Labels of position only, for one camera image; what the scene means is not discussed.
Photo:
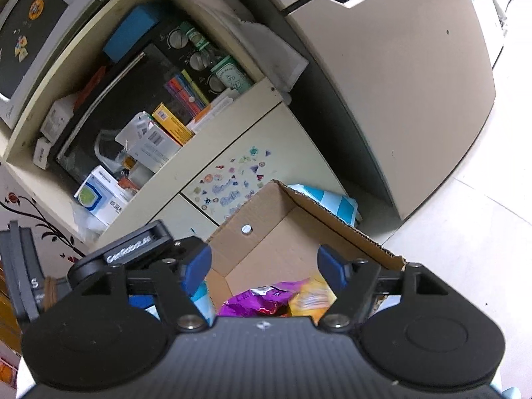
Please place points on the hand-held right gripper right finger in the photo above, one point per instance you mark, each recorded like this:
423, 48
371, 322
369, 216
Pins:
332, 268

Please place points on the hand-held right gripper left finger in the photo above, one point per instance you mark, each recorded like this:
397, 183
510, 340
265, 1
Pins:
197, 264

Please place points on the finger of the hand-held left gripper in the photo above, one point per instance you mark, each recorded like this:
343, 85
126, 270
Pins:
141, 301

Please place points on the brown cardboard box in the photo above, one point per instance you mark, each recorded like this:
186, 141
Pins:
266, 253

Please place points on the yellow chips packet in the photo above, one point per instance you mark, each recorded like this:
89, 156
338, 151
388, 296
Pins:
307, 297

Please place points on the white blue box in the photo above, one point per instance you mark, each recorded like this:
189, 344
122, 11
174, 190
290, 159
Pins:
99, 199

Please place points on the blue white checkered tablecloth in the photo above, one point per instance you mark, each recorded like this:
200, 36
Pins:
332, 203

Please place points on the purple snack packet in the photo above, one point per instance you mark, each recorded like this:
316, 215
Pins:
249, 303

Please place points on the clear plastic bag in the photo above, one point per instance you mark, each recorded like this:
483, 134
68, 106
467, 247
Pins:
106, 149

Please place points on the white box with barcode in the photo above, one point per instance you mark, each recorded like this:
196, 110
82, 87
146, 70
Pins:
149, 145

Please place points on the small white box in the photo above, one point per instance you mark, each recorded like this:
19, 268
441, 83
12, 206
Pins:
56, 118
41, 153

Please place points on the yellow box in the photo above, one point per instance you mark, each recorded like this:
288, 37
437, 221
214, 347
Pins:
172, 124

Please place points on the cream cabinet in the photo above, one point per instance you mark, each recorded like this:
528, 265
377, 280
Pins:
266, 133

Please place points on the white orange flat box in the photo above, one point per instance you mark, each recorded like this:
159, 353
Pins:
212, 110

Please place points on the orange card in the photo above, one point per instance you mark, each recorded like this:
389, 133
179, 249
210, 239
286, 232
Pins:
91, 85

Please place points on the coloured pens pack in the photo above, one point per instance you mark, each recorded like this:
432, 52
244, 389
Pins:
187, 91

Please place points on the white refrigerator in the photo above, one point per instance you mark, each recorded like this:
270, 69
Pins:
395, 91

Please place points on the green glass bottle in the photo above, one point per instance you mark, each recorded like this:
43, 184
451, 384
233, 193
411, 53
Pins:
230, 75

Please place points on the blue block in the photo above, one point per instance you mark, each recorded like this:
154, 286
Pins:
129, 33

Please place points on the white cloth cover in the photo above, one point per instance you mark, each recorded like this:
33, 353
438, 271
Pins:
270, 58

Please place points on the white appliance black door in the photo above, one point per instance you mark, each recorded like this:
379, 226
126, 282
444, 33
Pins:
29, 29

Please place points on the black vine flower wall sticker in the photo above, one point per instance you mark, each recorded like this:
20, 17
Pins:
41, 220

